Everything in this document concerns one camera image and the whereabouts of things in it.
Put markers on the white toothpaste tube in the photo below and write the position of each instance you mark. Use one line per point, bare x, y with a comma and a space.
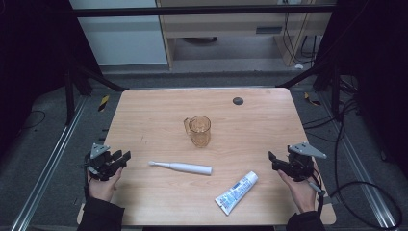
236, 193

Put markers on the yellow black tape strip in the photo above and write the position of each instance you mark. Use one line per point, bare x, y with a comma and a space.
103, 103
311, 100

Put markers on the grey table bracket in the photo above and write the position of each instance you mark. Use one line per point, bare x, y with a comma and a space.
328, 200

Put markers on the white electric toothbrush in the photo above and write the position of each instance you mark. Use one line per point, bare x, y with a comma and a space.
189, 167

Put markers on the black metal stand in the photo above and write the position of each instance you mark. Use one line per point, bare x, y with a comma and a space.
69, 96
336, 93

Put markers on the clear amber cup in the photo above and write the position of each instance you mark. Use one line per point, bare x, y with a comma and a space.
200, 133

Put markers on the dark round table grommet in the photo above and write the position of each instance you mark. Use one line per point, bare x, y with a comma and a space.
238, 101

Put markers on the person's left hand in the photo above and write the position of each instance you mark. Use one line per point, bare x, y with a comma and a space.
103, 190

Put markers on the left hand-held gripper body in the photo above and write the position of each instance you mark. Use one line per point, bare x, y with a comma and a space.
99, 163

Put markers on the white cabinet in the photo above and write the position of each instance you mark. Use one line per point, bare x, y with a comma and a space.
122, 38

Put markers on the aluminium floor rail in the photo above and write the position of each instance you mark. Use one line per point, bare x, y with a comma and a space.
48, 166
359, 166

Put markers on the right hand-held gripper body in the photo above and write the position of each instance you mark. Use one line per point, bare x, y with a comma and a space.
301, 163

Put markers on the black curtain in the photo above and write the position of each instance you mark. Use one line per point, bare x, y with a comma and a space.
378, 64
32, 64

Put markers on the light wooden desk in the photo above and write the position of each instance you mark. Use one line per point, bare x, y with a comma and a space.
224, 24

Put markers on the small white floor object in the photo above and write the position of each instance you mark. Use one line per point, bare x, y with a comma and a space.
298, 66

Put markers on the black horizontal frame bar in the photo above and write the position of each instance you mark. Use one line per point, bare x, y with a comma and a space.
205, 11

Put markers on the person's right hand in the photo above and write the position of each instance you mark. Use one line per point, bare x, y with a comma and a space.
303, 194

